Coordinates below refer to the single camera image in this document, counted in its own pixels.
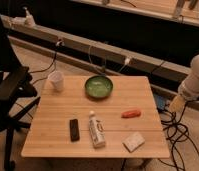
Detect black eraser block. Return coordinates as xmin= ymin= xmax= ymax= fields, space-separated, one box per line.
xmin=70 ymin=119 xmax=80 ymax=142

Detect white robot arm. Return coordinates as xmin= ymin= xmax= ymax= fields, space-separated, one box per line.
xmin=169 ymin=54 xmax=199 ymax=112

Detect blue box on floor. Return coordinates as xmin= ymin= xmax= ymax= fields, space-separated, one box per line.
xmin=154 ymin=94 xmax=166 ymax=110

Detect orange carrot toy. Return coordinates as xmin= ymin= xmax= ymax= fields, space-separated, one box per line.
xmin=121 ymin=109 xmax=141 ymax=118

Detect white sponge block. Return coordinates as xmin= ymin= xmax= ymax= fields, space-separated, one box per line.
xmin=123 ymin=132 xmax=145 ymax=153

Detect green bowl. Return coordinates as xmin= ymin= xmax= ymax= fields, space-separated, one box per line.
xmin=85 ymin=75 xmax=113 ymax=99

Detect wooden table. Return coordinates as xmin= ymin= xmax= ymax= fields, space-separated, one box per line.
xmin=21 ymin=76 xmax=170 ymax=158

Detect black office chair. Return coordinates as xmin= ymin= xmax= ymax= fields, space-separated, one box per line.
xmin=0 ymin=17 xmax=40 ymax=171

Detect white soap dispenser bottle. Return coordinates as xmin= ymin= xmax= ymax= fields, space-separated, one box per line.
xmin=24 ymin=7 xmax=36 ymax=27

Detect black floor cables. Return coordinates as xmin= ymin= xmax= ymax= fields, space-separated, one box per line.
xmin=157 ymin=106 xmax=199 ymax=171

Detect white plug black cable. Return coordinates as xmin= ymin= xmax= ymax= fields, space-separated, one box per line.
xmin=28 ymin=37 xmax=65 ymax=85

